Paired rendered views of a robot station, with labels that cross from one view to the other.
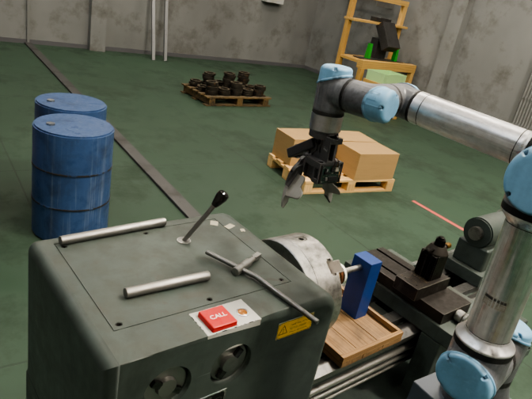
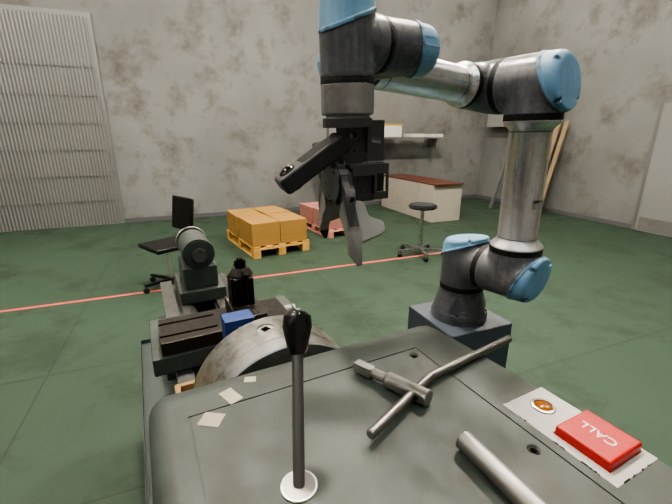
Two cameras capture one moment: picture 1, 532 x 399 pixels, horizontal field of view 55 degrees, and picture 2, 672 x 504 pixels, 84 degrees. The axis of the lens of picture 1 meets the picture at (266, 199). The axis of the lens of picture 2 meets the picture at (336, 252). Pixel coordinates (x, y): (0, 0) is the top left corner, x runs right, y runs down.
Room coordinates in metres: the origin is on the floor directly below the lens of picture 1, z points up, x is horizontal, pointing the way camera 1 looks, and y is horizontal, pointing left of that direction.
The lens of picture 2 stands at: (1.06, 0.45, 1.58)
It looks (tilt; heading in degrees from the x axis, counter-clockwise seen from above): 17 degrees down; 285
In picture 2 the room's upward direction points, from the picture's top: straight up
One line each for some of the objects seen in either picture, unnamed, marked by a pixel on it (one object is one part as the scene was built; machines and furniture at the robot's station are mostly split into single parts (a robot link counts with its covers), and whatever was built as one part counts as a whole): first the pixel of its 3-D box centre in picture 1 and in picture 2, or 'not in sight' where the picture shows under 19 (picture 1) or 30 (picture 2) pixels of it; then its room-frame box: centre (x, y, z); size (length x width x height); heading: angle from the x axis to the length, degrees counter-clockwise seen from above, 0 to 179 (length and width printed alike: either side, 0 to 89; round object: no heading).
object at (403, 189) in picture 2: not in sight; (418, 195); (1.48, -7.85, 0.36); 2.06 x 0.66 x 0.73; 127
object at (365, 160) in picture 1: (333, 159); not in sight; (5.49, -0.65, 0.22); 1.22 x 0.84 x 0.44; 124
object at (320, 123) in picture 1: (326, 123); (346, 103); (1.20, -0.10, 1.63); 0.08 x 0.08 x 0.05
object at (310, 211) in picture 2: not in sight; (331, 217); (2.87, -5.87, 0.21); 1.19 x 0.86 x 0.42; 130
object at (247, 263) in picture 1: (247, 263); (390, 380); (1.10, 0.01, 1.27); 0.12 x 0.02 x 0.02; 155
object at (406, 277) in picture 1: (421, 282); (245, 310); (1.69, -0.63, 1.00); 0.20 x 0.10 x 0.05; 132
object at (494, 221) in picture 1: (486, 242); (196, 262); (2.15, -1.02, 1.01); 0.30 x 0.20 x 0.29; 132
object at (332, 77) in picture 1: (333, 89); (348, 40); (1.19, -0.10, 1.70); 0.09 x 0.08 x 0.11; 51
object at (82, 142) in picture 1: (70, 162); not in sight; (3.53, 1.48, 0.40); 1.08 x 0.66 x 0.80; 39
